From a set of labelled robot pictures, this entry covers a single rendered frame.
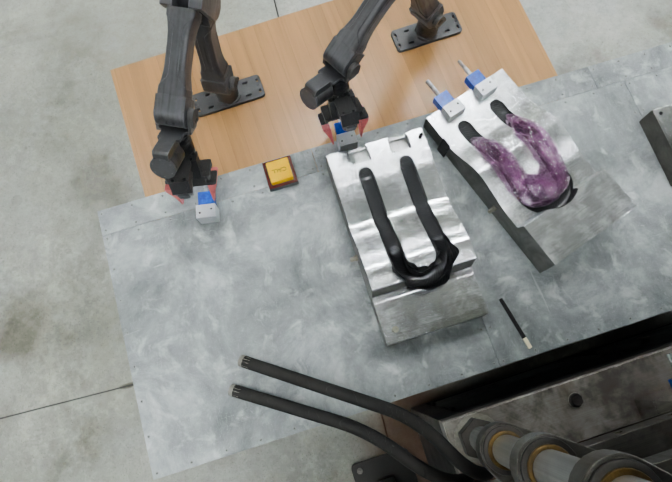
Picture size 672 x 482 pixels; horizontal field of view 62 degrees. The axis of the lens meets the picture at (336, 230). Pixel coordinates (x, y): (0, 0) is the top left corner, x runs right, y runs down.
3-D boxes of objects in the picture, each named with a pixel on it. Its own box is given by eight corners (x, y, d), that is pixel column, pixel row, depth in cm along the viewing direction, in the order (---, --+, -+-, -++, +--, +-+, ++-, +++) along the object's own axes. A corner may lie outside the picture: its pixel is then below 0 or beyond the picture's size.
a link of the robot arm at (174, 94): (187, 128, 118) (205, -23, 114) (146, 122, 119) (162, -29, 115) (205, 131, 130) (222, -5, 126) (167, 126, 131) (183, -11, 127)
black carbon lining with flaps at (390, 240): (355, 172, 146) (355, 159, 137) (413, 155, 147) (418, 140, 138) (398, 301, 137) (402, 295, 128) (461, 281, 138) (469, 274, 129)
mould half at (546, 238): (423, 127, 156) (428, 108, 146) (496, 78, 160) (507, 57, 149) (539, 273, 145) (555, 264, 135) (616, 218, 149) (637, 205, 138)
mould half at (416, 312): (326, 168, 154) (325, 148, 141) (417, 141, 155) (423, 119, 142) (385, 347, 141) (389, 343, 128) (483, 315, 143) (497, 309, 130)
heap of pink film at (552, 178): (463, 143, 149) (469, 131, 141) (515, 108, 151) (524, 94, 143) (526, 221, 143) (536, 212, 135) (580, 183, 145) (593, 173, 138)
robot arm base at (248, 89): (262, 82, 152) (254, 60, 154) (190, 104, 151) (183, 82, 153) (266, 96, 160) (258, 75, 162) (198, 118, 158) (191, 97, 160)
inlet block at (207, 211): (198, 178, 154) (193, 170, 148) (217, 175, 154) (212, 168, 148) (201, 224, 150) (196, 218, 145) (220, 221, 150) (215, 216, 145)
